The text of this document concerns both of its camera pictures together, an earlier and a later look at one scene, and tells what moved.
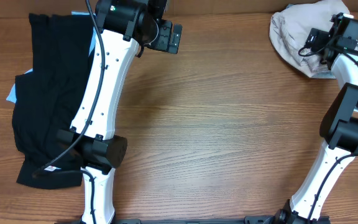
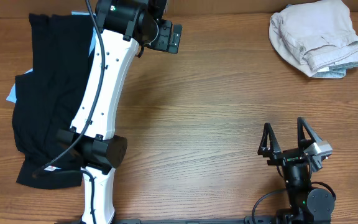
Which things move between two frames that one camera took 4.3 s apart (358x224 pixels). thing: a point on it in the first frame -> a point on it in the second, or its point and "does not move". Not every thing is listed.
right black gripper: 314,39 -> 288,157
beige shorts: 289,30 does not move
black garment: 47,99 does not move
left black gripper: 169,37 does not move
